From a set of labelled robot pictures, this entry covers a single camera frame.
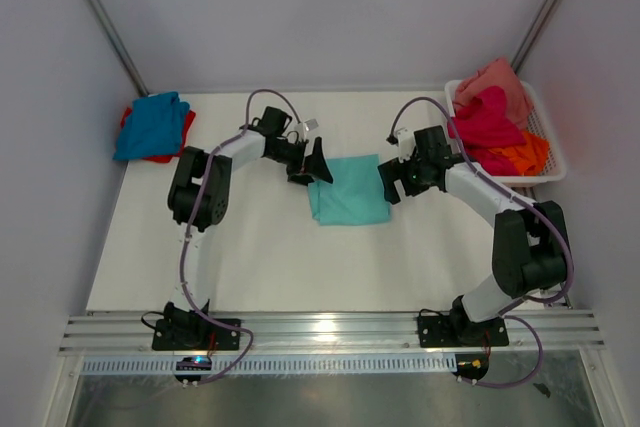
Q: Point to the black controller board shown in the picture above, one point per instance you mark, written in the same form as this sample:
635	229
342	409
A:
470	367
192	369

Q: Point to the teal t shirt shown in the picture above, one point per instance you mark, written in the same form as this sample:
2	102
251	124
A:
354	198

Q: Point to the right corner frame post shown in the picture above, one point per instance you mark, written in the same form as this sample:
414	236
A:
540	22

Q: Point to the salmon pink t shirt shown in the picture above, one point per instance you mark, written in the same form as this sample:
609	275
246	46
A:
498	73

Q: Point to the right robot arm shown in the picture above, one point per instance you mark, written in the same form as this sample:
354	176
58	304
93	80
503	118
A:
530	250

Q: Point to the white plastic basket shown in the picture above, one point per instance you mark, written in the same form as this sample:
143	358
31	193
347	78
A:
539	125

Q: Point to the white slotted cable duct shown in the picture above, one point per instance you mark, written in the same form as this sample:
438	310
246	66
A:
296	364

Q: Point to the blue folded t shirt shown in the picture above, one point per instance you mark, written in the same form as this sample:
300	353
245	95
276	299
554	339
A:
153	128

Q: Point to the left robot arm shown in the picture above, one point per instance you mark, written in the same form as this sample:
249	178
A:
198	200

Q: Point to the red folded t shirt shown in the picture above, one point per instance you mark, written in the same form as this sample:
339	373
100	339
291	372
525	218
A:
164	159

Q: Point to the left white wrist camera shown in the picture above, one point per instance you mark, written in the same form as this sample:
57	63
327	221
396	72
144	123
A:
305	129

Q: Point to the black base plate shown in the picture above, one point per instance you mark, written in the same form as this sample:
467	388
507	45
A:
194	334
439	329

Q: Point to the left black controller board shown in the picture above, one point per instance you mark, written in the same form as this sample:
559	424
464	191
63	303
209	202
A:
192	369

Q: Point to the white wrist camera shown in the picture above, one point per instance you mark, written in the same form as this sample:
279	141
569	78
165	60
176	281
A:
404	142
305	129

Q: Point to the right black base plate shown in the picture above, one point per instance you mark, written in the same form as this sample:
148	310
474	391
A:
439	329

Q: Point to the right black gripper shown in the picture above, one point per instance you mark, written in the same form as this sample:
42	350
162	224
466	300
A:
391	172

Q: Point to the right black controller board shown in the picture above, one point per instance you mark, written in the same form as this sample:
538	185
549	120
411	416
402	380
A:
470	367

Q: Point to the magenta t shirt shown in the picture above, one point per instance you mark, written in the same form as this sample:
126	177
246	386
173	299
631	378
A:
482	125

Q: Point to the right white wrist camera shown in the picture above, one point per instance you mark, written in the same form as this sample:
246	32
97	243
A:
404	142

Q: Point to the left corner frame post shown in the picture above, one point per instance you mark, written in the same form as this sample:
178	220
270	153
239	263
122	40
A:
109	30

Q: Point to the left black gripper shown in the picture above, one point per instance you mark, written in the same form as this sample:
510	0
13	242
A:
314	165

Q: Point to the aluminium front rail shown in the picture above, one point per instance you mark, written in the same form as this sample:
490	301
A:
321	333

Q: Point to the orange t shirt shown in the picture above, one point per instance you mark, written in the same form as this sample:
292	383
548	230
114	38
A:
528	159

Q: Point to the corner frame post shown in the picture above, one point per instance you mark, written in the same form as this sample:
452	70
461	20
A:
540	22
109	30

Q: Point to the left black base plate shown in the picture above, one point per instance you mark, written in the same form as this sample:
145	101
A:
194	334

